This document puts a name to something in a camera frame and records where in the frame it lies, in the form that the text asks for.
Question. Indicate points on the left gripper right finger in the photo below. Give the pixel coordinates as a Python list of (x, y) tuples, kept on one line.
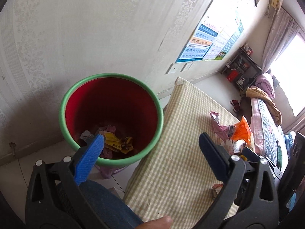
[(248, 198)]

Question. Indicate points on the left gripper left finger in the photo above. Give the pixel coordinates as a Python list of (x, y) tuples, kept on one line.
[(54, 198)]

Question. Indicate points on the small pink foil wrapper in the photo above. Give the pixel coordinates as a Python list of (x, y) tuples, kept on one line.
[(223, 132)]

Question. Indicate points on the green red trash bin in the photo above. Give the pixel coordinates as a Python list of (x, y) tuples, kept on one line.
[(117, 100)]

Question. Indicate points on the person's left hand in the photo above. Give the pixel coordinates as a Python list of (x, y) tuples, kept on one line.
[(162, 223)]

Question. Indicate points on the crumpled paper ball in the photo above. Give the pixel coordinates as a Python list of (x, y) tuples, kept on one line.
[(216, 189)]

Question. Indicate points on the white blue milk carton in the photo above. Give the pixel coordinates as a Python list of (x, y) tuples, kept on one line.
[(234, 147)]

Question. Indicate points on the bed with plaid quilt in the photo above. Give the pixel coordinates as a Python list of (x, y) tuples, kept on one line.
[(269, 139)]

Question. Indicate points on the orange plastic snack bag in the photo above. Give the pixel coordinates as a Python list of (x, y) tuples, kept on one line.
[(242, 131)]

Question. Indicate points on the checkered yellow tablecloth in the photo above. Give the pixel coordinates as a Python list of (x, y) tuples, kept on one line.
[(175, 179)]

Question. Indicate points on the red slippers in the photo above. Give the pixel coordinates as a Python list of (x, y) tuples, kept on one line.
[(236, 105)]

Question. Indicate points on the dark shelf unit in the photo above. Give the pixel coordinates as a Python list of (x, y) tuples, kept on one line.
[(241, 70)]

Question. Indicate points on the green blue number poster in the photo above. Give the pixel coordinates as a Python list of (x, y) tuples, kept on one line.
[(230, 42)]

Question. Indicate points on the white wall socket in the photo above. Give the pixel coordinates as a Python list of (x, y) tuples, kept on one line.
[(187, 66)]

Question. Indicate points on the white wall switch plate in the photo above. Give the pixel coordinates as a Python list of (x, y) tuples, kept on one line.
[(174, 67)]

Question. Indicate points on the blue pinyin wall poster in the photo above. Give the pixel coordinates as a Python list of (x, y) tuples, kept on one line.
[(198, 44)]

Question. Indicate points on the white chart wall poster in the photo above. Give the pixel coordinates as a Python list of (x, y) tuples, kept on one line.
[(224, 29)]

